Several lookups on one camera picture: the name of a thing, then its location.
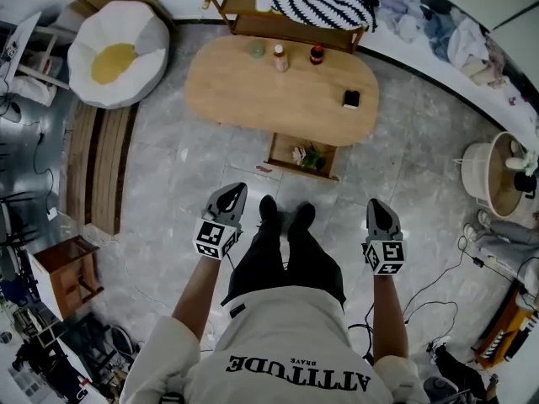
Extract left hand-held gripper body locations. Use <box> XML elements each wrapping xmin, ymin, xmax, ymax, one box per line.
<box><xmin>192</xmin><ymin>206</ymin><xmax>245</xmax><ymax>262</ymax></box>

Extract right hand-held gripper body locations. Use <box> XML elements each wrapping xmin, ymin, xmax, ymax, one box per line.
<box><xmin>361</xmin><ymin>232</ymin><xmax>409</xmax><ymax>277</ymax></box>

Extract person's right forearm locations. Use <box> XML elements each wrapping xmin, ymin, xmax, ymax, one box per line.
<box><xmin>370</xmin><ymin>273</ymin><xmax>411</xmax><ymax>362</ymax></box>

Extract person's left forearm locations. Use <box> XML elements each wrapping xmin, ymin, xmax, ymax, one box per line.
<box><xmin>171</xmin><ymin>253</ymin><xmax>229</xmax><ymax>336</ymax></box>

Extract wooden coffee table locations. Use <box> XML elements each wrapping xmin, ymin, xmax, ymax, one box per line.
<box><xmin>184</xmin><ymin>35</ymin><xmax>381</xmax><ymax>148</ymax></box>

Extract person's left black shoe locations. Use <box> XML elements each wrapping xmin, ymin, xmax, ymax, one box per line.
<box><xmin>258</xmin><ymin>194</ymin><xmax>280</xmax><ymax>228</ymax></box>

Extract person's black shoe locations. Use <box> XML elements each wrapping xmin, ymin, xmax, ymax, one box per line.
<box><xmin>289</xmin><ymin>202</ymin><xmax>318</xmax><ymax>231</ymax></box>
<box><xmin>258</xmin><ymin>194</ymin><xmax>280</xmax><ymax>228</ymax></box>

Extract person's right black shoe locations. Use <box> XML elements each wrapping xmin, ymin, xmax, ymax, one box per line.
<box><xmin>289</xmin><ymin>202</ymin><xmax>318</xmax><ymax>231</ymax></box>

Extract person's black trousers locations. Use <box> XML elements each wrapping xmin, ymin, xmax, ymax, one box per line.
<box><xmin>220</xmin><ymin>216</ymin><xmax>348</xmax><ymax>309</ymax></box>

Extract pink artificial flower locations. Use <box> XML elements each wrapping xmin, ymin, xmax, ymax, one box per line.
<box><xmin>291</xmin><ymin>140</ymin><xmax>328</xmax><ymax>171</ymax></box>

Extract round white basket table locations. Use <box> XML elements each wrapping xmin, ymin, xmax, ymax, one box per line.
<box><xmin>460</xmin><ymin>131</ymin><xmax>536</xmax><ymax>221</ymax></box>

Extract person's white printed shirt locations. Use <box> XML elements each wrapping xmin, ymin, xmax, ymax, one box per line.
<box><xmin>120</xmin><ymin>285</ymin><xmax>430</xmax><ymax>404</ymax></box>

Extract wooden slatted bench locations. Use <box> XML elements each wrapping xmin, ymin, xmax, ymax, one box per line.
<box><xmin>66</xmin><ymin>100</ymin><xmax>141</xmax><ymax>236</ymax></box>

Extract black mug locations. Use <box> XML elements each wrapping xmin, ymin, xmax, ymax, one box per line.
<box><xmin>514</xmin><ymin>170</ymin><xmax>536</xmax><ymax>200</ymax></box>

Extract black bag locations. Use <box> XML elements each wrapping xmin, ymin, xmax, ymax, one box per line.
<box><xmin>424</xmin><ymin>343</ymin><xmax>502</xmax><ymax>404</ymax></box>

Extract small white vase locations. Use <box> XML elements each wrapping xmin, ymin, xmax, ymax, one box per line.
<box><xmin>504</xmin><ymin>139</ymin><xmax>526</xmax><ymax>171</ymax></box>

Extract orange toy piano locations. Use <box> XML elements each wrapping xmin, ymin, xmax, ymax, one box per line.
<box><xmin>470</xmin><ymin>283</ymin><xmax>539</xmax><ymax>369</ymax></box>

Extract white bed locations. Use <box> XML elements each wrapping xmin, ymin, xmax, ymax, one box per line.
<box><xmin>357</xmin><ymin>0</ymin><xmax>539</xmax><ymax>153</ymax></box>

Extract small brown wooden stool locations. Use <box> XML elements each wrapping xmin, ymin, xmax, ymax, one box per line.
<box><xmin>30</xmin><ymin>234</ymin><xmax>105</xmax><ymax>322</ymax></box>

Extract wooden shelf rack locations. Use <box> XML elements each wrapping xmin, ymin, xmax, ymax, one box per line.
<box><xmin>209</xmin><ymin>0</ymin><xmax>366</xmax><ymax>55</ymax></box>

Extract egg-shaped white yellow beanbag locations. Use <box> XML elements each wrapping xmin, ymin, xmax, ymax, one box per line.
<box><xmin>67</xmin><ymin>0</ymin><xmax>172</xmax><ymax>110</ymax></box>

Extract pile of clothes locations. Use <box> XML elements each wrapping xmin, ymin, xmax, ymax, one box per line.
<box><xmin>374</xmin><ymin>0</ymin><xmax>539</xmax><ymax>113</ymax></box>

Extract light wooden stool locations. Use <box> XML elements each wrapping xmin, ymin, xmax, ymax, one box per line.
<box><xmin>19</xmin><ymin>24</ymin><xmax>72</xmax><ymax>91</ymax></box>

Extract long black floor cable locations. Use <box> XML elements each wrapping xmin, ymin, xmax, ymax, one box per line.
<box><xmin>402</xmin><ymin>236</ymin><xmax>483</xmax><ymax>326</ymax></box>

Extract white floor cable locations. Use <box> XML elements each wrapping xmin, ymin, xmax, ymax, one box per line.
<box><xmin>83</xmin><ymin>222</ymin><xmax>118</xmax><ymax>247</ymax></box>

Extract thin black wall cable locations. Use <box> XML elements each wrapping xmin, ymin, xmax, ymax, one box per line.
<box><xmin>32</xmin><ymin>120</ymin><xmax>56</xmax><ymax>212</ymax></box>

